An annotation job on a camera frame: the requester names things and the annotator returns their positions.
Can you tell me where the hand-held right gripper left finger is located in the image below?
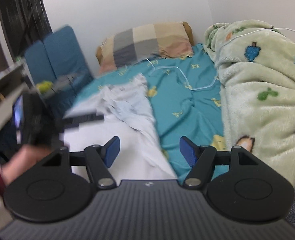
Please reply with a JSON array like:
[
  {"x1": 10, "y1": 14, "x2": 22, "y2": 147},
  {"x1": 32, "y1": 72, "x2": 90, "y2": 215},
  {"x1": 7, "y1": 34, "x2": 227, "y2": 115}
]
[{"x1": 41, "y1": 136, "x2": 121, "y2": 190}]

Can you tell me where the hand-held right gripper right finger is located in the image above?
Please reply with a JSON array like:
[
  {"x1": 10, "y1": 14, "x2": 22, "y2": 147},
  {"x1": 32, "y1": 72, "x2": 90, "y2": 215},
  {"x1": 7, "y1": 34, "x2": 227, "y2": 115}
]
[{"x1": 179, "y1": 136, "x2": 259, "y2": 190}]

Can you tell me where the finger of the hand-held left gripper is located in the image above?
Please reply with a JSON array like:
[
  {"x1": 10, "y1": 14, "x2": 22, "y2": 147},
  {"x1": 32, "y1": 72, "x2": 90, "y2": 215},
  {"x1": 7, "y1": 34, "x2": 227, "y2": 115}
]
[{"x1": 61, "y1": 113, "x2": 105, "y2": 132}]

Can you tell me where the white garment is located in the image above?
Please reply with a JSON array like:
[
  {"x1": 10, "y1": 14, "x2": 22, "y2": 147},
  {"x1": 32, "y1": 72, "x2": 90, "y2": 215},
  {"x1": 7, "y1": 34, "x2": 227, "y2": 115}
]
[{"x1": 61, "y1": 74, "x2": 178, "y2": 180}]

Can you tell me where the person's left hand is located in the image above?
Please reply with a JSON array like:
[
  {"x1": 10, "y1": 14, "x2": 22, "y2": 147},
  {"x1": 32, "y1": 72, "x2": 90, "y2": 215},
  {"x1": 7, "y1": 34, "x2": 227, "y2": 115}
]
[{"x1": 0, "y1": 144, "x2": 55, "y2": 187}]

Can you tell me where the yellow green plush toy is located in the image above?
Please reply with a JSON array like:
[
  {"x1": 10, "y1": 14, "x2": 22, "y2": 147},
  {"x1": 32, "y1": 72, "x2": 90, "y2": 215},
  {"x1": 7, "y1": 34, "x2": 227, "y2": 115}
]
[{"x1": 36, "y1": 80, "x2": 53, "y2": 93}]

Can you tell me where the grey cloth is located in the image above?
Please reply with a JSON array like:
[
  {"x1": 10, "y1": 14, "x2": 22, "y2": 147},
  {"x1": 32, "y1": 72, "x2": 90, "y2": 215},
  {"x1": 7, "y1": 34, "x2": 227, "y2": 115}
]
[{"x1": 51, "y1": 73, "x2": 88, "y2": 93}]

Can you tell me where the teal printed bed sheet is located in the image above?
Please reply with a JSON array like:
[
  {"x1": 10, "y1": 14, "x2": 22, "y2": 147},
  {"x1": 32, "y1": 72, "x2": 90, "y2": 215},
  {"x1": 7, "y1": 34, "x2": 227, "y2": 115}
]
[{"x1": 70, "y1": 42, "x2": 228, "y2": 180}]

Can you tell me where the blue covered chair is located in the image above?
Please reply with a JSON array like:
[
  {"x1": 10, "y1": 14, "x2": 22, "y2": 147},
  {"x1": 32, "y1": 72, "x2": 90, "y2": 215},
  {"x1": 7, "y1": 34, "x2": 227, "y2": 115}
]
[{"x1": 24, "y1": 40, "x2": 55, "y2": 90}]

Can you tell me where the blue folded cushion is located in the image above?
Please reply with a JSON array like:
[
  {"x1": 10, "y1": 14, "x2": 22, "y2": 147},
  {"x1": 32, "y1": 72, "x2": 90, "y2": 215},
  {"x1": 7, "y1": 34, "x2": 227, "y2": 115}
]
[{"x1": 43, "y1": 25, "x2": 95, "y2": 98}]

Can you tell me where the checked pillow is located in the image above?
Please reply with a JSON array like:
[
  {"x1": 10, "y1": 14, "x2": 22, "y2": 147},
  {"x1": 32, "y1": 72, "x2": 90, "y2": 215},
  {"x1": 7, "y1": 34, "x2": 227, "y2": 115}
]
[{"x1": 95, "y1": 21, "x2": 195, "y2": 72}]

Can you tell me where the pale green printed blanket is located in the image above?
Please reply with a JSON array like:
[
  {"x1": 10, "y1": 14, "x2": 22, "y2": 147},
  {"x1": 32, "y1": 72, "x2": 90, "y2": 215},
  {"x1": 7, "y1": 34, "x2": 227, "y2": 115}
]
[{"x1": 203, "y1": 19, "x2": 295, "y2": 195}]

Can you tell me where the dark window with grille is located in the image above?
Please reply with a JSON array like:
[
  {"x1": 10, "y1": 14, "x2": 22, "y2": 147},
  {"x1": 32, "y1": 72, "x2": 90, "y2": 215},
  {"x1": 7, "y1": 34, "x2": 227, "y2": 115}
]
[{"x1": 0, "y1": 0, "x2": 53, "y2": 63}]

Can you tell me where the mustard brown pillow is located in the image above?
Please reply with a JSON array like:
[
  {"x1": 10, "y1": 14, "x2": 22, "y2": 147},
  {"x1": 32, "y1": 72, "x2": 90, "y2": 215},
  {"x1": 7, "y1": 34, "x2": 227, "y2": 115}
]
[{"x1": 182, "y1": 21, "x2": 195, "y2": 47}]

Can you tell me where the white charging cable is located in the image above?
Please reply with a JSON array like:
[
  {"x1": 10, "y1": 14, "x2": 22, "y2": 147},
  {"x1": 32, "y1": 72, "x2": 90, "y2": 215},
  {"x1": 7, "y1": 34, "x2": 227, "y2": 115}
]
[{"x1": 134, "y1": 27, "x2": 295, "y2": 90}]

